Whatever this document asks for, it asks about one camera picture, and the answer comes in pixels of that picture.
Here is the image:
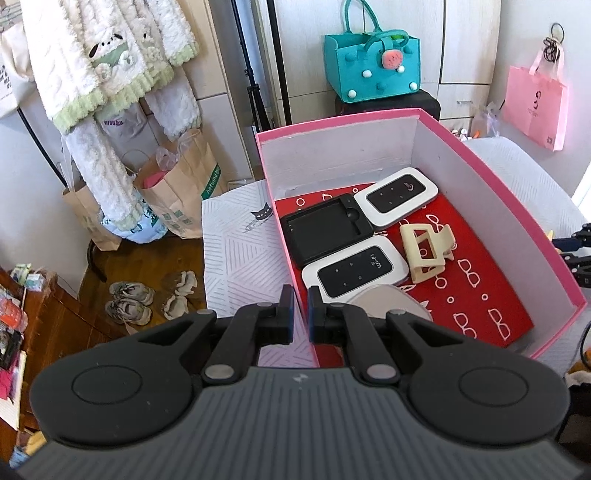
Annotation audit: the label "light wood cabinet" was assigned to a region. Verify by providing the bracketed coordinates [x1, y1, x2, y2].
[185, 0, 278, 185]

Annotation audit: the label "pink notebook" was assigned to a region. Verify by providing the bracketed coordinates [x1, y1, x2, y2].
[0, 351, 28, 425]

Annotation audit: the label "white bag purple print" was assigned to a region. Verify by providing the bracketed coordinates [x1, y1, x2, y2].
[95, 102, 158, 158]

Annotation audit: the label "black suitcase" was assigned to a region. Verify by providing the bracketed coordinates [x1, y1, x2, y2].
[333, 88, 441, 121]

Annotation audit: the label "black rubber case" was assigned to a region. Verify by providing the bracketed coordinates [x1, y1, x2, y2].
[280, 194, 372, 268]

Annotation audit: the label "grey sneaker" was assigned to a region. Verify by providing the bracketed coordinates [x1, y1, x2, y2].
[109, 281, 154, 306]
[105, 298, 153, 326]

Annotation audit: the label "brown paper bag green print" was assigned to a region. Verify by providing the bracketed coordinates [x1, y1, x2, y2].
[133, 129, 229, 240]

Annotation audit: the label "blue and white plastic bag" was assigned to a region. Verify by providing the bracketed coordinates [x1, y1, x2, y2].
[99, 194, 169, 244]

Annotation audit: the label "white fluffy slipper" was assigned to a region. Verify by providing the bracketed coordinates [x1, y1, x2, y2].
[172, 270, 198, 298]
[163, 293, 191, 320]

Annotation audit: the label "black hair ties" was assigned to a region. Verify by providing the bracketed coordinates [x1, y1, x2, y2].
[541, 23, 566, 63]

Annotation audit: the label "pink shopping bag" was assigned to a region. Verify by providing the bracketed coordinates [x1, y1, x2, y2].
[501, 48, 568, 152]

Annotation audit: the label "black tripod stand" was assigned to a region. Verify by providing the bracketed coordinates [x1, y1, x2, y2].
[233, 0, 273, 132]

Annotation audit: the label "small green and white boxes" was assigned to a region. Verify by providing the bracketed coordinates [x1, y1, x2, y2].
[10, 263, 47, 291]

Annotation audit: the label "white tote bag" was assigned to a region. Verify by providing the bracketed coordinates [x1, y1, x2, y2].
[0, 18, 35, 118]

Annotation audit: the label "dark wooden cabinet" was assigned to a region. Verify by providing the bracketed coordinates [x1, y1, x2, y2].
[0, 265, 125, 444]

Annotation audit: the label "teal felt handbag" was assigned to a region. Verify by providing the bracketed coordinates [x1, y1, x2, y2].
[323, 0, 421, 103]

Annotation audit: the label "beige compact mirror case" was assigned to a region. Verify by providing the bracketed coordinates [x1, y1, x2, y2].
[344, 284, 435, 324]

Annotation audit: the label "white pocket wifi router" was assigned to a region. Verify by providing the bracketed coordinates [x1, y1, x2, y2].
[301, 235, 410, 303]
[353, 167, 438, 229]

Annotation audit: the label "pink cardboard box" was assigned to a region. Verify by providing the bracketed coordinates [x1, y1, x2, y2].
[255, 108, 586, 367]

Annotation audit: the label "plain brown paper bag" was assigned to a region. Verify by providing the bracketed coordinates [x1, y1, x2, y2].
[62, 175, 123, 252]

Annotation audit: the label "white wardrobe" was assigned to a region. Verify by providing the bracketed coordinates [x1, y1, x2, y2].
[256, 0, 502, 134]

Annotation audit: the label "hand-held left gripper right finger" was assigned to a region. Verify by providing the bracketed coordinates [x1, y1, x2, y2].
[308, 286, 465, 385]

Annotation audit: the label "beige hair claw clip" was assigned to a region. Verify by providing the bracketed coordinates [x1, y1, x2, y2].
[399, 223, 455, 284]

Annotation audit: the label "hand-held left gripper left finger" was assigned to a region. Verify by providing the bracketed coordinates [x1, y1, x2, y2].
[134, 285, 296, 387]

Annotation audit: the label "white and green fuzzy cardigan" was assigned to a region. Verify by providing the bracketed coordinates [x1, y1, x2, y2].
[18, 0, 204, 232]

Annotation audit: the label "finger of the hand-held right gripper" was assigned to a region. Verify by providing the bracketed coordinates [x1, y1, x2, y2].
[558, 252, 591, 291]
[551, 223, 591, 252]

